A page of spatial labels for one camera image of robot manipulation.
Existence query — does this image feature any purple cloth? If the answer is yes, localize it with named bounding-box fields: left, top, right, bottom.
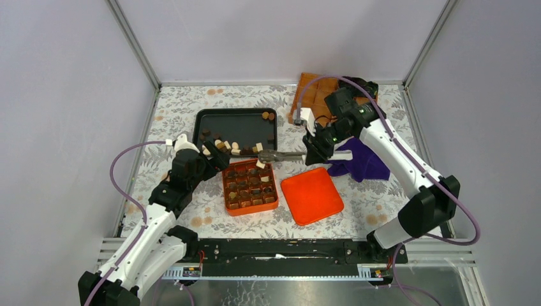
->
left=327, top=138, right=390, bottom=182

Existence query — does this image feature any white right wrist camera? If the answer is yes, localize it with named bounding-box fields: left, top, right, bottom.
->
left=293, top=108, right=316, bottom=136

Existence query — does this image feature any orange chocolate box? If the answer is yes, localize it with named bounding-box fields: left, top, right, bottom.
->
left=222, top=159, right=279, bottom=217

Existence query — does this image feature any orange compartment organizer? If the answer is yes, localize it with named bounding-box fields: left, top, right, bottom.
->
left=288, top=73, right=369, bottom=126

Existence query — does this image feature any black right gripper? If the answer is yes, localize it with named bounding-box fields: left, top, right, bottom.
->
left=302, top=120, right=352, bottom=166

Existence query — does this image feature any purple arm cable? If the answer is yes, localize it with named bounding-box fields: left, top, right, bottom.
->
left=82, top=140, right=174, bottom=306
left=293, top=76, right=482, bottom=306

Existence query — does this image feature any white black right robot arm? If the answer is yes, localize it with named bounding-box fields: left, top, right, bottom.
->
left=295, top=88, right=460, bottom=263

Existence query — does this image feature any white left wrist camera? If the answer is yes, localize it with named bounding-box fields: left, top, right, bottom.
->
left=172, top=133, right=200, bottom=154

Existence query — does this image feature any metal tongs white handle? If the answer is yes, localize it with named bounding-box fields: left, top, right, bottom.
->
left=258, top=149, right=353, bottom=166

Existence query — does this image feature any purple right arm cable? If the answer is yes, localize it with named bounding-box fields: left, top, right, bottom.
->
left=293, top=76, right=482, bottom=306

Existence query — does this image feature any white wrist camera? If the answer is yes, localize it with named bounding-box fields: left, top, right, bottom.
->
left=172, top=133, right=200, bottom=154
left=293, top=108, right=316, bottom=136

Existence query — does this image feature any orange box lid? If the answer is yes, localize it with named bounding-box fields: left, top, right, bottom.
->
left=280, top=168, right=345, bottom=226

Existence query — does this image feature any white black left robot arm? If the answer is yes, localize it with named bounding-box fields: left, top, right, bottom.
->
left=78, top=135, right=230, bottom=305

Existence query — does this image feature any black chocolate tray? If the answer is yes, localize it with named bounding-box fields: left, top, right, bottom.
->
left=192, top=108, right=278, bottom=158

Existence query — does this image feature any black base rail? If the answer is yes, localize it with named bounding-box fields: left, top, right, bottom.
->
left=164, top=238, right=408, bottom=281

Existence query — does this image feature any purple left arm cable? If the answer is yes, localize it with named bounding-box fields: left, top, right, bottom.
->
left=82, top=140, right=174, bottom=306

